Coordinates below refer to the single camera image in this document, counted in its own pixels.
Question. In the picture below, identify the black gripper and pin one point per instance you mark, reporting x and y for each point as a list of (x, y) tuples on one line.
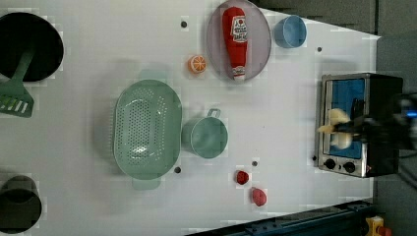
[(378, 129)]

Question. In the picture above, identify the peeled yellow toy banana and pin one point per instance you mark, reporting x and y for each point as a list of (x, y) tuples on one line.
[(340, 137)]

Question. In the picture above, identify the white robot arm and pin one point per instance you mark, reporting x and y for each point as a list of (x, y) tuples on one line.
[(408, 124)]

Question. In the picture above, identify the green mug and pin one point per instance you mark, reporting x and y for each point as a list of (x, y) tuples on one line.
[(207, 137)]

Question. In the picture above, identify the yellow red button box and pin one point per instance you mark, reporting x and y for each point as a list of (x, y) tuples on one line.
[(377, 227)]

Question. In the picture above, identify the blue bowl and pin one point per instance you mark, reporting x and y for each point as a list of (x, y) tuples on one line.
[(290, 32)]

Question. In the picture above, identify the red strawberry toy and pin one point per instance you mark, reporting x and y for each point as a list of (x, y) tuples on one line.
[(242, 177)]

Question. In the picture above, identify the grey oval plate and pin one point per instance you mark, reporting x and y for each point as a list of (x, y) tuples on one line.
[(259, 40)]

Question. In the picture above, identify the red ketchup bottle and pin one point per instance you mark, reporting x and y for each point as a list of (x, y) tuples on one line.
[(235, 37)]

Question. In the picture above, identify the orange slice toy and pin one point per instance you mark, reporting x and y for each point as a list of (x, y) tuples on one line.
[(197, 64)]

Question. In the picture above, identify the green colander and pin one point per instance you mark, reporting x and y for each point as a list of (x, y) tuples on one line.
[(147, 124)]

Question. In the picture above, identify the green spatula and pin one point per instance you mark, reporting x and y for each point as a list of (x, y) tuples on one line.
[(15, 99)]

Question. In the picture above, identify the black cylinder cup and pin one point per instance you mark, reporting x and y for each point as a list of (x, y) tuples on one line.
[(20, 205)]

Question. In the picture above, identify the black utensil holder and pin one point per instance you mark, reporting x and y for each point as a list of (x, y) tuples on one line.
[(19, 31)]

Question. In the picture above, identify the blue metal frame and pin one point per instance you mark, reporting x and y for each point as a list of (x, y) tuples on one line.
[(340, 220)]

